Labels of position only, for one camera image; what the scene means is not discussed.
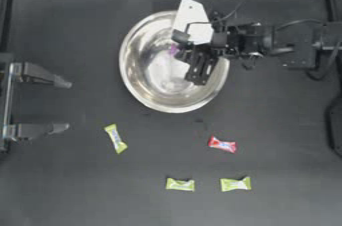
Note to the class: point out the steel bowl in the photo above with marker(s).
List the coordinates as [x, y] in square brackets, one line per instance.
[151, 80]

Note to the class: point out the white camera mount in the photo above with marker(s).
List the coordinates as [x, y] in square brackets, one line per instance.
[191, 20]

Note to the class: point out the red candy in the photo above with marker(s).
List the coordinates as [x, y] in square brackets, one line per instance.
[222, 144]

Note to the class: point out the green candy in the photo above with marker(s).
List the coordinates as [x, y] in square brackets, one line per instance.
[179, 184]
[235, 184]
[115, 138]

